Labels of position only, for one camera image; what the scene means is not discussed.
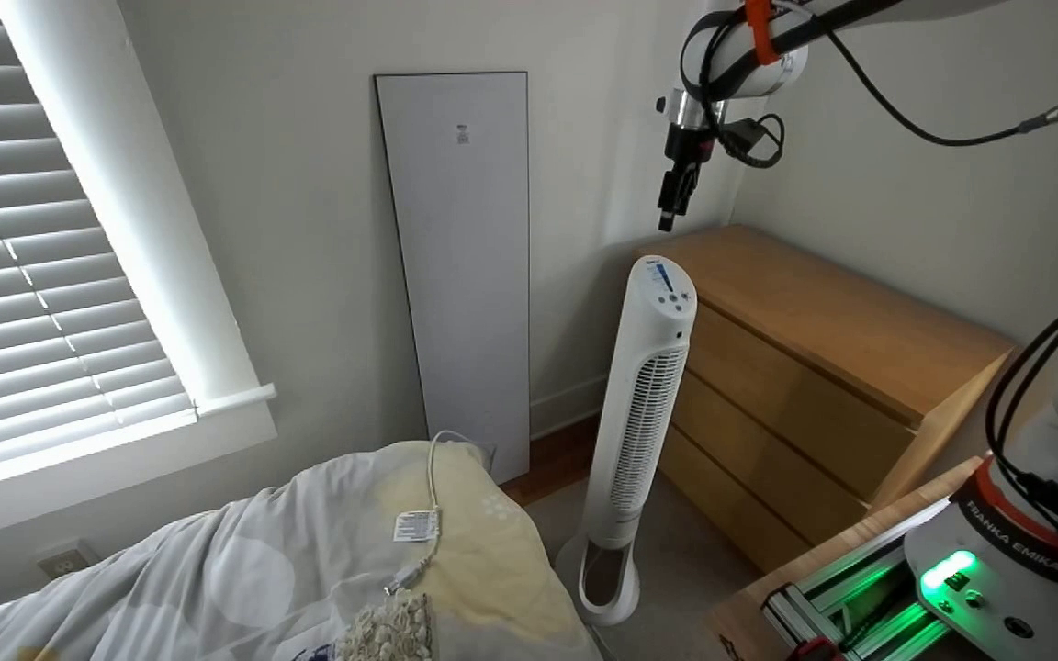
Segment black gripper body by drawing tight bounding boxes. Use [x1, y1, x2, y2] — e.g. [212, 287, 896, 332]
[660, 118, 720, 179]

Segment white tower heater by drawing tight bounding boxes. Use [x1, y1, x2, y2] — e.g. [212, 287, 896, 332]
[572, 249, 705, 627]

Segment white flat board panel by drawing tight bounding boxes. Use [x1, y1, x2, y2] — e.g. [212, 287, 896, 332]
[372, 66, 535, 487]

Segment light wooden dresser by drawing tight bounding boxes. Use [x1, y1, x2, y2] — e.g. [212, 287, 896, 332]
[643, 220, 1020, 577]

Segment white care label tag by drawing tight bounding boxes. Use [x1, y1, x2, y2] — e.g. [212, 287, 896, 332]
[390, 506, 441, 548]

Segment white lace blanket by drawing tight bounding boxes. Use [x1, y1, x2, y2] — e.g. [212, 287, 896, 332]
[333, 583, 436, 661]

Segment white patterned duvet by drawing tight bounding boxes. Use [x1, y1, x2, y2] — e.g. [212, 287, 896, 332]
[0, 435, 607, 661]

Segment white window blinds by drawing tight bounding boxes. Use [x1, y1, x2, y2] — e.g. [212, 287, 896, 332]
[0, 0, 197, 466]

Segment long black arm cable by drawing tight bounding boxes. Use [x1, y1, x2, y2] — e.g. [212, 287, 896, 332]
[820, 26, 1058, 151]

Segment black base cable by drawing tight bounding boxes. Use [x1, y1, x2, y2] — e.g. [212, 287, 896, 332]
[986, 270, 1058, 543]

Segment aluminium frame with green light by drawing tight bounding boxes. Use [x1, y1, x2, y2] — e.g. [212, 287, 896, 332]
[755, 533, 989, 661]

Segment white wall outlet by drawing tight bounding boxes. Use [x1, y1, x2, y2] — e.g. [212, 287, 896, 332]
[34, 540, 103, 580]

